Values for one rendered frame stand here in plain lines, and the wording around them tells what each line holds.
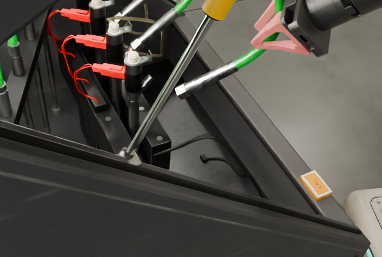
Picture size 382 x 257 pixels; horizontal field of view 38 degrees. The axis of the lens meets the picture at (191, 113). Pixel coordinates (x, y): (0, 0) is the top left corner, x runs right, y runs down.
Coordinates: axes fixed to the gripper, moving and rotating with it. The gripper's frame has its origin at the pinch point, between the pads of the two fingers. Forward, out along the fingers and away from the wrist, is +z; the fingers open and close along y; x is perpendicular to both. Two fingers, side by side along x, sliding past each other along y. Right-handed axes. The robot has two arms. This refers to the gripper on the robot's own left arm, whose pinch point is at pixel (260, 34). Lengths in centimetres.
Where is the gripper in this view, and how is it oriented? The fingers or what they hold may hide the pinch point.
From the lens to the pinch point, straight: 75.3
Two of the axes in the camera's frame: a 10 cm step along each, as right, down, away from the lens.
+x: 6.9, 5.2, 5.0
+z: -6.9, 2.5, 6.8
